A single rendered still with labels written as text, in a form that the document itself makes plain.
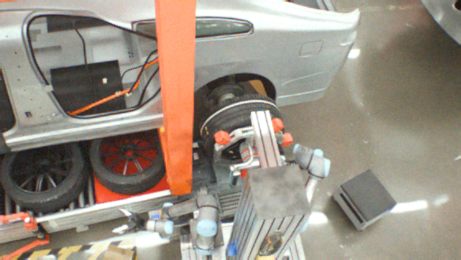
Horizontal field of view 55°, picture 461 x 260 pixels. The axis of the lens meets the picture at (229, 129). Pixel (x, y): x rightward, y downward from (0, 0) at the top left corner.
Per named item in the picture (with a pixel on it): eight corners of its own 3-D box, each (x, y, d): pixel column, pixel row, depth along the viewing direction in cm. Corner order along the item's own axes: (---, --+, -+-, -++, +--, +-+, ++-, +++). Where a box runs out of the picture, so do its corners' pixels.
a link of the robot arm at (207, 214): (215, 236, 300) (220, 206, 254) (212, 257, 292) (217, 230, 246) (197, 234, 299) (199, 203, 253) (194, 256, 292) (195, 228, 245)
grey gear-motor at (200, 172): (199, 153, 427) (200, 135, 398) (210, 192, 407) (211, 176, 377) (181, 157, 424) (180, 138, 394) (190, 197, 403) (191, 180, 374)
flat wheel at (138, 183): (148, 119, 420) (146, 105, 400) (182, 174, 394) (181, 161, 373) (81, 149, 398) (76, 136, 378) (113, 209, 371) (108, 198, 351)
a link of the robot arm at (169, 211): (211, 185, 257) (158, 202, 287) (209, 203, 251) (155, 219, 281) (225, 192, 264) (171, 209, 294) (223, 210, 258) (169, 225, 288)
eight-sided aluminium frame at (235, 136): (273, 154, 377) (286, 119, 330) (276, 160, 373) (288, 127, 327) (211, 166, 365) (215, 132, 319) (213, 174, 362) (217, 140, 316)
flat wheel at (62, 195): (30, 229, 357) (20, 218, 337) (-4, 169, 381) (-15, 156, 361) (103, 185, 382) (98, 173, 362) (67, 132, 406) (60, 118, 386)
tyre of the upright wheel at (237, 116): (250, 81, 322) (182, 124, 347) (260, 108, 310) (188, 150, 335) (290, 111, 374) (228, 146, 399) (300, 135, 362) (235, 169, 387)
